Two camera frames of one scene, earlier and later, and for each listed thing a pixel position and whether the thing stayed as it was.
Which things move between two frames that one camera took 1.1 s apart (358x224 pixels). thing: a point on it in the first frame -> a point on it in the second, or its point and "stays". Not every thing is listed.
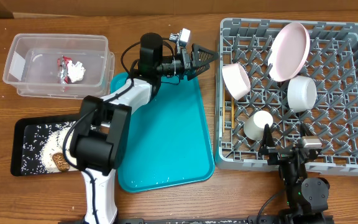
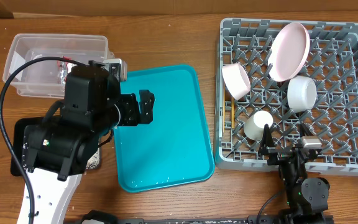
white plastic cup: x=254 y=126 stays
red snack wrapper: x=61 y=70 stays
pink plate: x=289 y=52 stays
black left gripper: x=189 y=63 -> x=132 y=116
